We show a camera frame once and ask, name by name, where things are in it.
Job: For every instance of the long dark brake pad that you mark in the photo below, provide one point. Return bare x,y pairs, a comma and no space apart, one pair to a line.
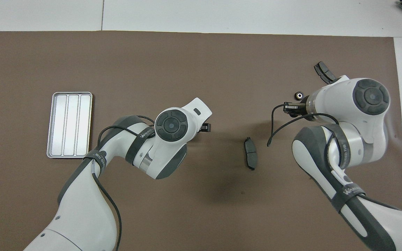
250,153

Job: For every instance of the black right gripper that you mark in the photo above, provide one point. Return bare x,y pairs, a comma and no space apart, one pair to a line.
300,108

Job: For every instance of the silver metal tray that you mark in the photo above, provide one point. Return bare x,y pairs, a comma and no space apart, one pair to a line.
70,125

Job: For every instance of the short grey brake pad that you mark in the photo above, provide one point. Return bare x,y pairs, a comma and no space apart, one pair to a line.
321,69

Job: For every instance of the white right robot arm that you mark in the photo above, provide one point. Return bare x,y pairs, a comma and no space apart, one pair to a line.
361,146

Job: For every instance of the brown table mat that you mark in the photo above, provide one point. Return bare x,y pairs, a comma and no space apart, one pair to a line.
152,69

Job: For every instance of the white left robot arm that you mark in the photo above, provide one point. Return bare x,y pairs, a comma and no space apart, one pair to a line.
82,209

